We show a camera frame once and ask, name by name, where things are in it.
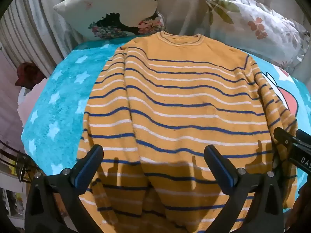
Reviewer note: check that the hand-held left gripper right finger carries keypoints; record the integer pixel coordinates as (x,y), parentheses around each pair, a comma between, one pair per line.
(230,177)

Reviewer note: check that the beige curtain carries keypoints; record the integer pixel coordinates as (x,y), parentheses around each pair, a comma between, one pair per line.
(184,7)

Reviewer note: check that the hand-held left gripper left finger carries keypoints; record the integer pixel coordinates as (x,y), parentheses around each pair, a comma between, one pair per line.
(80,180)

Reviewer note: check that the white bird print pillow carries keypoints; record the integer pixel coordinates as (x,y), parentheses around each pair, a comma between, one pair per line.
(109,4)

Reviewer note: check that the turquoise star printed blanket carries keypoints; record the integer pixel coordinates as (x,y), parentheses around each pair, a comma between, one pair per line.
(60,116)

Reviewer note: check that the white leaf print pillow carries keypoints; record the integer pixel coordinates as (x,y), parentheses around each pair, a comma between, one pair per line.
(255,26)

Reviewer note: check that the pink and red plush toy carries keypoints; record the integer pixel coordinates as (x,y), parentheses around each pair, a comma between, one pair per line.
(30,102)

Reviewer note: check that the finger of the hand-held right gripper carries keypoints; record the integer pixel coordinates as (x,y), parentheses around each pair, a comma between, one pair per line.
(303,137)
(283,137)

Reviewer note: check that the yellow striped sweater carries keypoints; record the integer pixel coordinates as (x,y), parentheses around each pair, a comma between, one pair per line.
(175,106)

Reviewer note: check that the dark red cloth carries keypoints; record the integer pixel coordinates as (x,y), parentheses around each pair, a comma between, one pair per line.
(29,74)

